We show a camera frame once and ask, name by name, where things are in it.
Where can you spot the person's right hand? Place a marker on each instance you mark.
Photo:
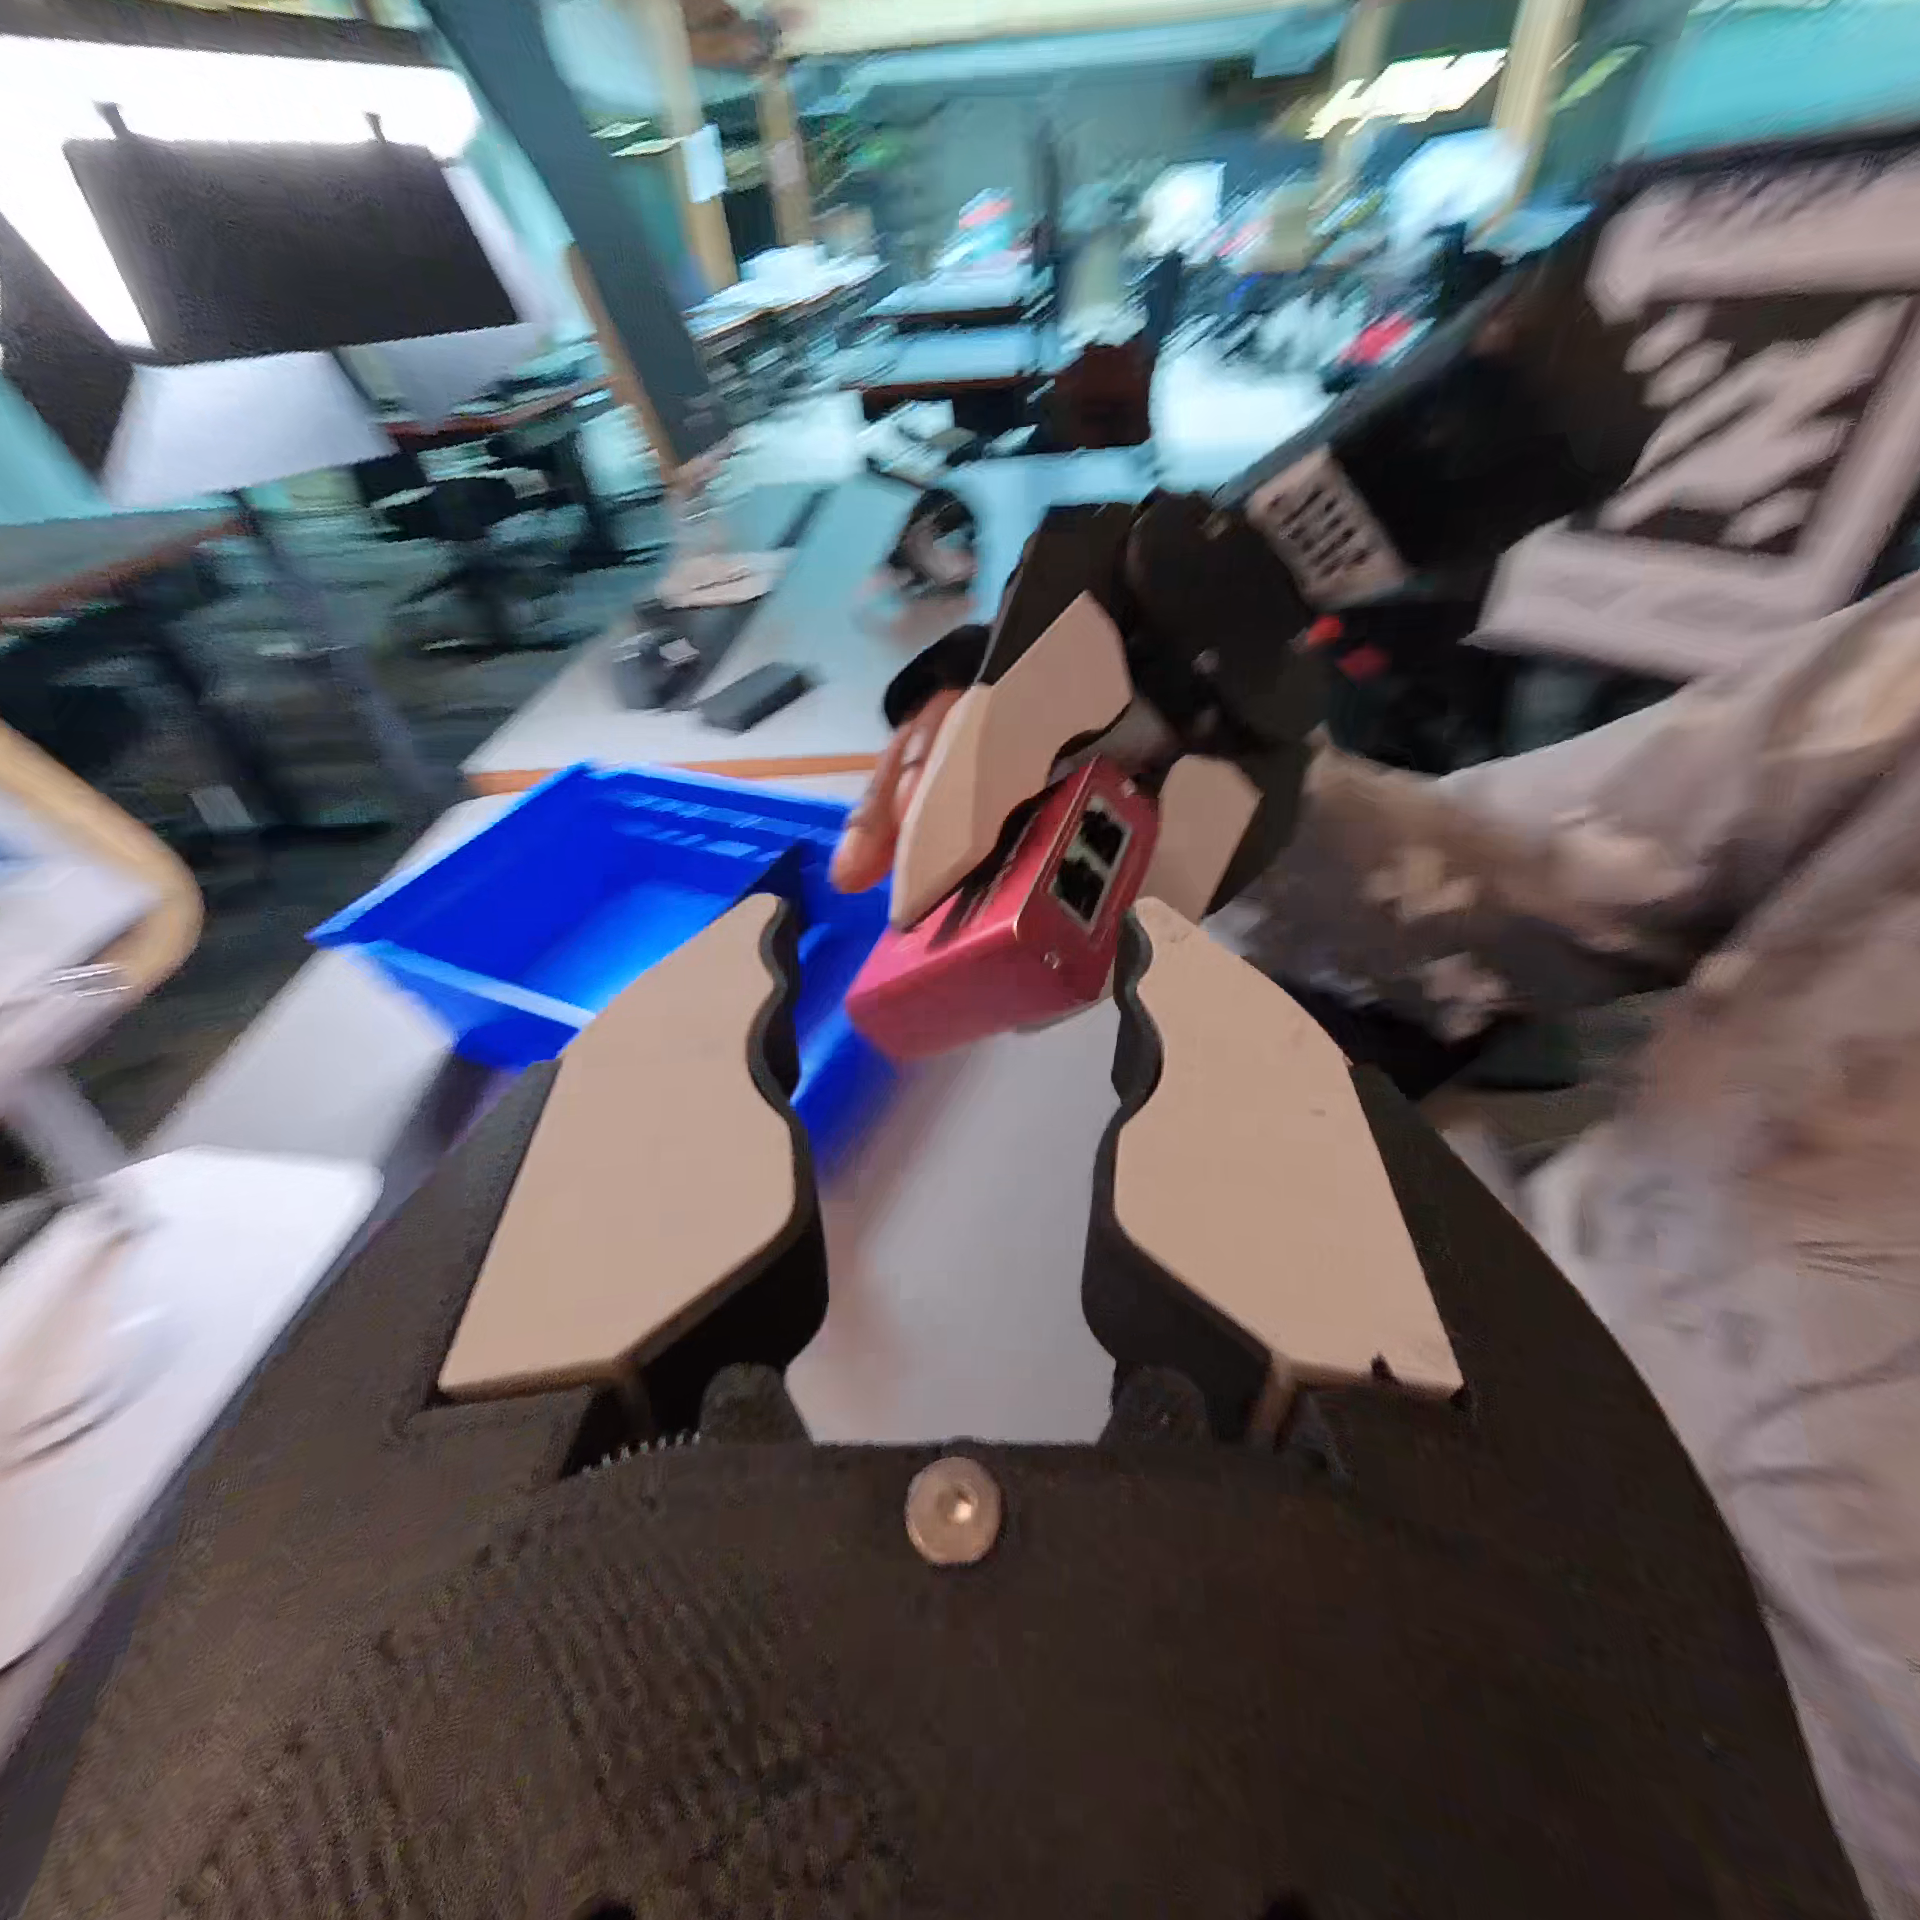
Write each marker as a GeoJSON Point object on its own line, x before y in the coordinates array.
{"type": "Point", "coordinates": [887, 825]}

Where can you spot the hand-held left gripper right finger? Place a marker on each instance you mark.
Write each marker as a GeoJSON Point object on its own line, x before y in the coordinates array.
{"type": "Point", "coordinates": [1273, 1185]}

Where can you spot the person's grey printed jacket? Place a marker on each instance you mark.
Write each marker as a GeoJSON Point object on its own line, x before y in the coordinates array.
{"type": "Point", "coordinates": [1799, 1350]}

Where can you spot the small black flat device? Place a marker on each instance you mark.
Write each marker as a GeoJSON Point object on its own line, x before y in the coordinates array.
{"type": "Point", "coordinates": [757, 695]}

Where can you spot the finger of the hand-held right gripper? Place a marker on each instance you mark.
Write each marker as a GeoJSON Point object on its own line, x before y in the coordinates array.
{"type": "Point", "coordinates": [995, 766]}
{"type": "Point", "coordinates": [1210, 825]}

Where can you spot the blue plastic bin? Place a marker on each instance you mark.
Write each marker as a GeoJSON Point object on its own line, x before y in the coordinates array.
{"type": "Point", "coordinates": [599, 886]}

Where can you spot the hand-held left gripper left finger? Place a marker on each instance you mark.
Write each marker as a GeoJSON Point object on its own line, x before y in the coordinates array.
{"type": "Point", "coordinates": [644, 1153]}

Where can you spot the red network switch box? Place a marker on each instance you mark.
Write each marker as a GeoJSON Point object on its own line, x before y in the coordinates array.
{"type": "Point", "coordinates": [989, 975]}

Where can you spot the person's right forearm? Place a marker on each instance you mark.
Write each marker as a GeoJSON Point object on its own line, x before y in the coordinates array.
{"type": "Point", "coordinates": [1591, 855]}

